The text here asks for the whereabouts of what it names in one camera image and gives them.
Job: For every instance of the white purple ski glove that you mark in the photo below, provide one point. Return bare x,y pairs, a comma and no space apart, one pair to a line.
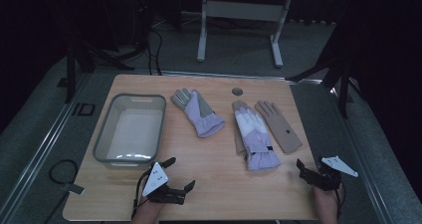
255,137

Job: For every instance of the metal floor rail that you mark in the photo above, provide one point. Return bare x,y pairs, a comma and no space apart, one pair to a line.
40,154
365,171

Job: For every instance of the white desk frame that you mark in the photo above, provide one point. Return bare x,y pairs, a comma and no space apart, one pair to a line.
244,11

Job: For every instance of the purple grey palm glove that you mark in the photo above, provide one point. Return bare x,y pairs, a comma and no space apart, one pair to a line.
199,116

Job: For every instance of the person's right hand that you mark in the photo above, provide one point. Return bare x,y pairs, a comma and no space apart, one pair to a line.
326,205

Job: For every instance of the beige knit glove with button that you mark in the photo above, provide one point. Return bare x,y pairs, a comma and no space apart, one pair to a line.
280,127

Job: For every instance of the black stand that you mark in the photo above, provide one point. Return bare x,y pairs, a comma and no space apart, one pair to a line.
70,71
343,84

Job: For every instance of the person's left hand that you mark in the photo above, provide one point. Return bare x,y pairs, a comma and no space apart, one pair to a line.
146,212

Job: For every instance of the grey table grommet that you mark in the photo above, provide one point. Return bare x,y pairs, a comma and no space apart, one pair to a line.
237,91

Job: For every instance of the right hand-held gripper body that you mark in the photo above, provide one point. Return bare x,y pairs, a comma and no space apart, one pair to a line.
326,179

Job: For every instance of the grey tape piece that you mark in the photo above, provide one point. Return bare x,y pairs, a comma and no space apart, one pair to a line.
73,188

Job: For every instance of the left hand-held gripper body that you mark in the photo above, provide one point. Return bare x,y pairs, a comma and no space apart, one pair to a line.
155,179

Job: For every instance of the clear plastic bin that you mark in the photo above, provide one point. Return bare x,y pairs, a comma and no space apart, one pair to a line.
132,134

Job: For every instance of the dark equipment tower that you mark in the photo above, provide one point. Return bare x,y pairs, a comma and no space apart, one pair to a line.
142,15

